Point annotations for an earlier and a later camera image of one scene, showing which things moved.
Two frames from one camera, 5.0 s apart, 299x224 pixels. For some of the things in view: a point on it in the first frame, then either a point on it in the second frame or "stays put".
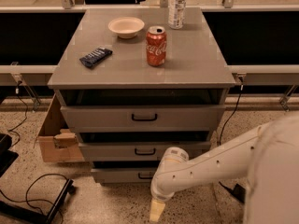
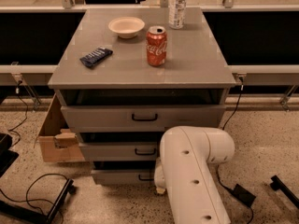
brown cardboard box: (58, 142) stays put
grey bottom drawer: (124, 175) stays put
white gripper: (161, 193) to (159, 178)
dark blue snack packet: (95, 57) stays put
